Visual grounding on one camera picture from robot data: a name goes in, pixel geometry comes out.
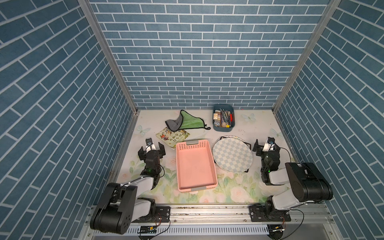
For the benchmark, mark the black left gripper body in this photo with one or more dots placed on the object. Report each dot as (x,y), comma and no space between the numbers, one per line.
(157,154)

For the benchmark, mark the teal plastic storage bin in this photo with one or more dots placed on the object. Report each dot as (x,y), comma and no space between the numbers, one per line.
(223,118)

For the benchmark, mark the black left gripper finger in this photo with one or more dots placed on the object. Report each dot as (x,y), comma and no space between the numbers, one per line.
(161,150)
(142,153)

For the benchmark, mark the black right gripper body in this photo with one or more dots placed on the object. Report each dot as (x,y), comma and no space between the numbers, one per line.
(263,156)

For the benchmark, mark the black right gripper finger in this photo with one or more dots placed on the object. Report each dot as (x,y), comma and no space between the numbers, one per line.
(276,148)
(257,147)

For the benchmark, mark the square floral plate black rim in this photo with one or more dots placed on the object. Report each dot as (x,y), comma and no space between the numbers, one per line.
(237,138)

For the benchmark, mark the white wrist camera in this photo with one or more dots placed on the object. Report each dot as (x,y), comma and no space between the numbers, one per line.
(270,143)
(150,145)

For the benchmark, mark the pink plastic basket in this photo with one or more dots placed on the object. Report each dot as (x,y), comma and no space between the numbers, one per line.
(196,169)

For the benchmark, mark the green circuit board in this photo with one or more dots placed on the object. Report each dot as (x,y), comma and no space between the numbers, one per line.
(147,230)

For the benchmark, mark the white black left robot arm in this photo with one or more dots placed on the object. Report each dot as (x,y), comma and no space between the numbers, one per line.
(122,204)

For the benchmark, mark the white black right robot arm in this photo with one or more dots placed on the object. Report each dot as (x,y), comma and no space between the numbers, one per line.
(307,185)

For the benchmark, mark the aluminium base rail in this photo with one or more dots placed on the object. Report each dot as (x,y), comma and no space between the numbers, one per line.
(228,221)

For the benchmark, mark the round checkered plate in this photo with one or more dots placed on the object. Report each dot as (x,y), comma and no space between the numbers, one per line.
(232,154)

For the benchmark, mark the grey green cleaning cloth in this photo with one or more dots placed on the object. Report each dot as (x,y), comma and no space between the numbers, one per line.
(186,121)

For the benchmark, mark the floral table mat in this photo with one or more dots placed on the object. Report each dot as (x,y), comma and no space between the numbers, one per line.
(251,126)

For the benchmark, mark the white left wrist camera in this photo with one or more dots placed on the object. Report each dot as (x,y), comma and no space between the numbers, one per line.
(150,145)

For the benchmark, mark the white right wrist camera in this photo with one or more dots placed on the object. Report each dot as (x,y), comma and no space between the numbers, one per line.
(270,143)

